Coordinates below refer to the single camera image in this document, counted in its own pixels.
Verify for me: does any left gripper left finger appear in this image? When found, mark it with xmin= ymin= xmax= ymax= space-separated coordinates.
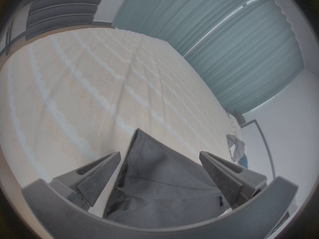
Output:
xmin=51 ymin=152 xmax=121 ymax=207

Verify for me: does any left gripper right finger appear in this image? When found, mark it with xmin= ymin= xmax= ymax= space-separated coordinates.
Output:
xmin=199 ymin=151 xmax=267 ymax=206

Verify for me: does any black T-shirt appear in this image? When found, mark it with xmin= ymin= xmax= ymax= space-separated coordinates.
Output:
xmin=103 ymin=128 xmax=231 ymax=228

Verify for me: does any pile of clothes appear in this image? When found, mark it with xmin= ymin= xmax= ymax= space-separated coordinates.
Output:
xmin=226 ymin=133 xmax=250 ymax=169

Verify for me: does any bed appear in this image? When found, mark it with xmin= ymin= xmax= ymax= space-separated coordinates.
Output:
xmin=0 ymin=28 xmax=276 ymax=220

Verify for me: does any white printed pillow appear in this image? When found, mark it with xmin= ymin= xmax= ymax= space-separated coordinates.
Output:
xmin=225 ymin=112 xmax=243 ymax=139

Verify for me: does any grey bedside table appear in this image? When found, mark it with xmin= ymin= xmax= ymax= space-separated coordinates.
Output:
xmin=224 ymin=108 xmax=246 ymax=124

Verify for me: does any blue-green curtain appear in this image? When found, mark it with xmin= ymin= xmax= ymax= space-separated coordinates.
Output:
xmin=112 ymin=0 xmax=265 ymax=57
xmin=183 ymin=0 xmax=306 ymax=114

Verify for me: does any black chest of drawers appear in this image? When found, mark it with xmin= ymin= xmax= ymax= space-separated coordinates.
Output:
xmin=25 ymin=0 xmax=103 ymax=40

